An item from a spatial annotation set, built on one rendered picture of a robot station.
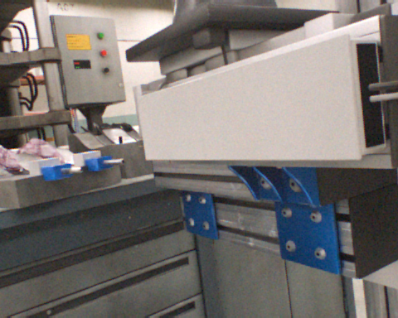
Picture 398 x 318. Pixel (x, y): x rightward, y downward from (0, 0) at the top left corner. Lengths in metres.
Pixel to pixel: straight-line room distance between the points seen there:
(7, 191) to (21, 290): 0.23
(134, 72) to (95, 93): 6.92
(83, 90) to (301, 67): 1.72
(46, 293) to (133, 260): 0.22
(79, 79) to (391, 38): 1.75
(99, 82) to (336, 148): 1.78
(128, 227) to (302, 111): 0.80
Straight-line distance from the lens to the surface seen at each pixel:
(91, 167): 0.91
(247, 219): 0.59
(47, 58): 1.76
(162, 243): 1.09
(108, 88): 1.99
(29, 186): 0.84
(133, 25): 9.13
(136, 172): 1.04
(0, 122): 1.76
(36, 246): 0.94
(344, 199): 0.46
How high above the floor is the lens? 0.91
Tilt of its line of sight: 5 degrees down
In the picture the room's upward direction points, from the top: 8 degrees counter-clockwise
